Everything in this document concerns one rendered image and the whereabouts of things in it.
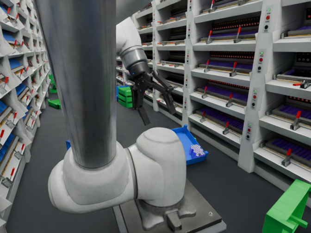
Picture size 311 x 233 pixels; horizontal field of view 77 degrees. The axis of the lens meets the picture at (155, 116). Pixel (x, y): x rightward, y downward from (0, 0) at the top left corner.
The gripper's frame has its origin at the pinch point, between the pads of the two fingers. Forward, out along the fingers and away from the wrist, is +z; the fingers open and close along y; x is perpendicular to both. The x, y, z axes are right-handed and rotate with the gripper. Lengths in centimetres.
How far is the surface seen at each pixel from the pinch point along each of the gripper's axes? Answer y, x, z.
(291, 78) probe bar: -35, -62, 8
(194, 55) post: 22, -97, -37
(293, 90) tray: -34, -56, 13
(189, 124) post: 53, -98, 16
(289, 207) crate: -24, -18, 47
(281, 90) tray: -29, -59, 11
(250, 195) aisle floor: 0, -43, 56
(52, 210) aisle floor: 62, 26, 21
